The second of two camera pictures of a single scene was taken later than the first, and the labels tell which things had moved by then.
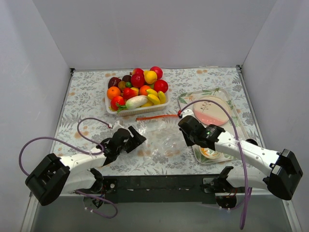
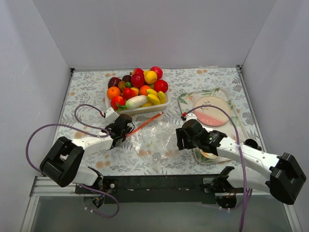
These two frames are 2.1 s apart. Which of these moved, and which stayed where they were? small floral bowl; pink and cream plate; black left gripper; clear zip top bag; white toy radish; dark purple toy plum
Moved: black left gripper; clear zip top bag
Stayed: dark purple toy plum; white toy radish; small floral bowl; pink and cream plate
